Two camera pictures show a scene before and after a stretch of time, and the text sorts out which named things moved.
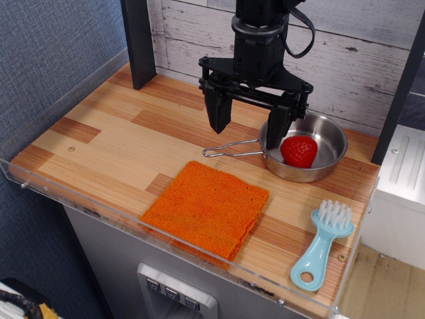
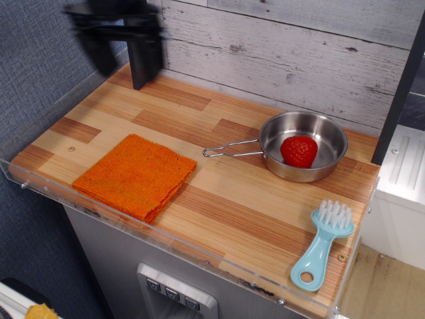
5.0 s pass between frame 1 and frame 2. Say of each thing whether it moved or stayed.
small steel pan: stayed
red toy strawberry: stayed
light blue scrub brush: stayed
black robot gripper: moved
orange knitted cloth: moved
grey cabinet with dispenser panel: stayed
